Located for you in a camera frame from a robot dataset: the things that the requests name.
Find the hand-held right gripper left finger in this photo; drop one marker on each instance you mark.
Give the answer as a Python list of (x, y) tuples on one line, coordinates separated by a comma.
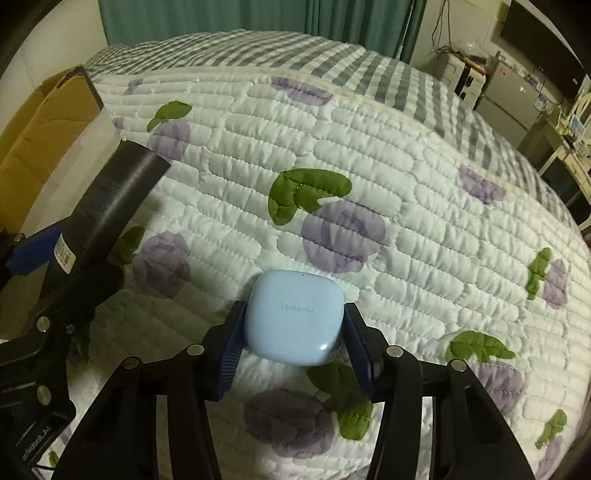
[(228, 350)]

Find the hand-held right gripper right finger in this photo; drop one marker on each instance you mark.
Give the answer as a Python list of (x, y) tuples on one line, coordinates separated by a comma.
[(359, 350)]

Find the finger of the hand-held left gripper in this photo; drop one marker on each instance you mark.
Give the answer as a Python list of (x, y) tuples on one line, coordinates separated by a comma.
[(32, 249), (85, 290)]

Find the light blue earbuds case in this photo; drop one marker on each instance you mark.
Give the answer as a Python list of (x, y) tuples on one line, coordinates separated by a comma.
[(291, 318)]

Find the black cylinder tube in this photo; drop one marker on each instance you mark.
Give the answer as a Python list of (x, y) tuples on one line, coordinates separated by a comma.
[(115, 194)]

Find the brown cardboard box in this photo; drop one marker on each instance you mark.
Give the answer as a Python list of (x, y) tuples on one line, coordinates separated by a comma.
[(41, 129)]

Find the white dressing table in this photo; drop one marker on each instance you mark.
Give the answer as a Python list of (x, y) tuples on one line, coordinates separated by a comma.
[(568, 157)]

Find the silver small fridge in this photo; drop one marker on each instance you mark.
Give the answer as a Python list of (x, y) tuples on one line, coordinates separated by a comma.
[(508, 101)]

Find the white ribbed suitcase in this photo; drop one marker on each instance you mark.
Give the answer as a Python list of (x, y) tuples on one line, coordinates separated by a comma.
[(450, 74)]

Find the wide green curtain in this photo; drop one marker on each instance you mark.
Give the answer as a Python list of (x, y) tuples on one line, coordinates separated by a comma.
[(207, 14)]

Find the grey checked bed sheet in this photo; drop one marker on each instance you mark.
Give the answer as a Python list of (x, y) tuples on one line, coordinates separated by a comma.
[(277, 50)]

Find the black wall television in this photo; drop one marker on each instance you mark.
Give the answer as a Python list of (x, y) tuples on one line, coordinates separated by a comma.
[(540, 41)]

